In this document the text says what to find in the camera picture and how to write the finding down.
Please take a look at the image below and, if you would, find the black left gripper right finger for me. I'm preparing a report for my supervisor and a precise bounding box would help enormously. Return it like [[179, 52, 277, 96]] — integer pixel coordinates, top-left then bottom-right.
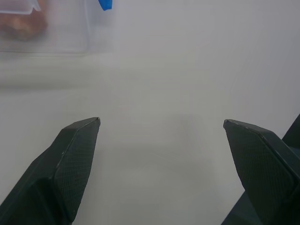
[[220, 119, 300, 225]]

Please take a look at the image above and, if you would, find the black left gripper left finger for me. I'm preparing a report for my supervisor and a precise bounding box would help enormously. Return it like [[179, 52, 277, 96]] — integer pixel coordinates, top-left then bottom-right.
[[0, 117, 102, 225]]

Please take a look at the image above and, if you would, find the clear plastic container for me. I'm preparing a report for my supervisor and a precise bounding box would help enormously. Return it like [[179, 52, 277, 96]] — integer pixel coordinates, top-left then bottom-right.
[[0, 0, 92, 55]]

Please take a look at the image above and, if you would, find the brown food piece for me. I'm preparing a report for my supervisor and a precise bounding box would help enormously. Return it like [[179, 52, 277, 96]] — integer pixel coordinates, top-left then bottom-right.
[[0, 9, 49, 41]]

